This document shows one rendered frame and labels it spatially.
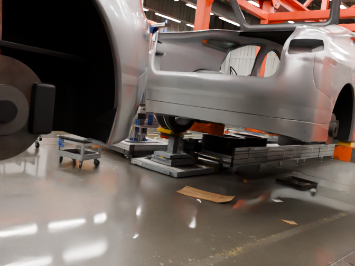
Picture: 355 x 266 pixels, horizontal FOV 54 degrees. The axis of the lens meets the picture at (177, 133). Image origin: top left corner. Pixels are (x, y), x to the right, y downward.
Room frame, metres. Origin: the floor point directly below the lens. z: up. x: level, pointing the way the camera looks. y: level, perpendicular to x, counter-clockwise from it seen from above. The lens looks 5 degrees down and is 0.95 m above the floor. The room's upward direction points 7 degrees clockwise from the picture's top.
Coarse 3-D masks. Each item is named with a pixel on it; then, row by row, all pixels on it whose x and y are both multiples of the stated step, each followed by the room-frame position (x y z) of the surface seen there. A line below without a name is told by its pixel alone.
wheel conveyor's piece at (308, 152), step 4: (268, 140) 7.35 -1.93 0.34; (272, 140) 7.48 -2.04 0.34; (276, 140) 7.64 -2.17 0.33; (268, 144) 7.29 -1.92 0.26; (272, 144) 7.34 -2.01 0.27; (276, 144) 7.53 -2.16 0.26; (304, 148) 6.74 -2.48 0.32; (308, 148) 6.89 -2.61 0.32; (312, 148) 7.06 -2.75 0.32; (316, 148) 7.27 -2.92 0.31; (304, 152) 6.76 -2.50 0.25; (308, 152) 6.92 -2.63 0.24; (312, 152) 7.14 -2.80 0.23; (316, 152) 7.30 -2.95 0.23; (304, 156) 6.79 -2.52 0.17; (308, 156) 6.98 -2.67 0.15; (312, 156) 7.13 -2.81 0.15; (316, 156) 7.33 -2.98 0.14; (304, 160) 6.82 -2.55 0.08; (304, 164) 6.84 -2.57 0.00
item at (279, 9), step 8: (264, 0) 6.71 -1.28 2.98; (288, 0) 7.27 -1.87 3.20; (296, 0) 8.17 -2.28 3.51; (328, 0) 9.61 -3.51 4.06; (280, 8) 7.11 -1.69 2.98; (288, 8) 7.40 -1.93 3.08; (296, 8) 7.69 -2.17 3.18; (304, 8) 7.71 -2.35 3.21; (344, 24) 9.21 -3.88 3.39; (352, 24) 9.08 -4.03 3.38
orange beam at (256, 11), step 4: (228, 0) 5.75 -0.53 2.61; (240, 0) 5.91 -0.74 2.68; (244, 0) 6.00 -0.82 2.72; (240, 4) 5.93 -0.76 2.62; (244, 4) 6.01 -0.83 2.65; (248, 4) 6.11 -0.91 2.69; (252, 4) 6.20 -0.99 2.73; (244, 8) 6.11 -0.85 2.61; (248, 8) 6.13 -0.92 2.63; (252, 8) 6.22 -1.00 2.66; (256, 8) 6.33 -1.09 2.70; (248, 12) 6.31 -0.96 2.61; (252, 12) 6.28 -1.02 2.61; (256, 12) 6.34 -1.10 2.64; (260, 12) 6.46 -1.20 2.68; (264, 12) 6.56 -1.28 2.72; (256, 16) 6.52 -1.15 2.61; (260, 16) 6.49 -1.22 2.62; (264, 16) 6.58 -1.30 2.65
